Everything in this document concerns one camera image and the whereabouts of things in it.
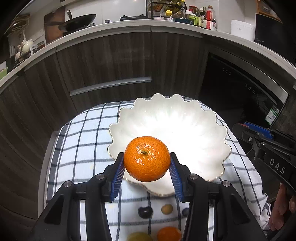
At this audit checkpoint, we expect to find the yellow lid jar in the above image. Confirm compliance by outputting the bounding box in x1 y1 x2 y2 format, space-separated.
165 10 174 22

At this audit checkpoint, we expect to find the wooden cutting board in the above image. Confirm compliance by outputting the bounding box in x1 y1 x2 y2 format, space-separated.
44 6 65 44

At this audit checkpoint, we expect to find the checkered white black cloth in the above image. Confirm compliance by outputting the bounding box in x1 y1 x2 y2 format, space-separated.
45 100 271 240

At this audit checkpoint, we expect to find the grey drawer handle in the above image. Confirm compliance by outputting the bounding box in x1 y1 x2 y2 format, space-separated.
69 76 152 96

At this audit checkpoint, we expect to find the black dishwasher front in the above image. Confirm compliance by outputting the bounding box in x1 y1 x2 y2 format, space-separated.
199 52 290 149

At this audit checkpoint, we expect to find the black microwave oven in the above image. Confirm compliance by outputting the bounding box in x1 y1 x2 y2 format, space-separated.
254 14 289 59

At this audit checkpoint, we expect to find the dark plum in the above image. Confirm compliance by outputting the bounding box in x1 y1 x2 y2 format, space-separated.
137 206 153 219

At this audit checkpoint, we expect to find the black spice rack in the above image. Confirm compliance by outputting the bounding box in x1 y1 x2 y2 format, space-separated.
145 0 187 20

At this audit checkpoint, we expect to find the tan longan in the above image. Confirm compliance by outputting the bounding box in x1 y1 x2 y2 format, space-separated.
161 204 173 215

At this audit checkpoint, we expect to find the black wok pan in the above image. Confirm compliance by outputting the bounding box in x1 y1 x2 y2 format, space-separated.
45 9 96 33

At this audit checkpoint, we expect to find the white teapot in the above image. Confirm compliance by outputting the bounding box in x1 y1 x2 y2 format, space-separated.
18 39 34 54

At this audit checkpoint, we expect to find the white scalloped ceramic bowl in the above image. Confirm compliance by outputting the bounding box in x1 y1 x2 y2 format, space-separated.
107 93 232 197

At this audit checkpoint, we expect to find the blueberry dark blue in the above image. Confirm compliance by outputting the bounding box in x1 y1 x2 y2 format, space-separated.
182 207 189 217

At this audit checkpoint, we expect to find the white rice cooker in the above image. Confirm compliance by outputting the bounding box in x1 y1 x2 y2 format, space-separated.
231 20 255 41

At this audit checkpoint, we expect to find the green container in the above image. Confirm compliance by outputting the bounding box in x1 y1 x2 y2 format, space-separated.
188 15 200 27

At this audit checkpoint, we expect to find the wooden glass door cabinet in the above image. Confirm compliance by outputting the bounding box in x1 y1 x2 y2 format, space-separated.
256 0 282 23

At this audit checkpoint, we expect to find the person right hand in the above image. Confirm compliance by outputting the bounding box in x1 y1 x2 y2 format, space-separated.
268 183 296 231

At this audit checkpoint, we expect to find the green yellow round fruit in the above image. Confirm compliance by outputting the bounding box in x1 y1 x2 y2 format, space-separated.
126 232 153 241

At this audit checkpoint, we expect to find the orange mandarin with stem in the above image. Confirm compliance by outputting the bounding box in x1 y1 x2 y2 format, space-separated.
123 136 171 182

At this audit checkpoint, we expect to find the red label sauce bottle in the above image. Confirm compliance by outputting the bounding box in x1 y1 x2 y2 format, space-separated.
205 5 213 30

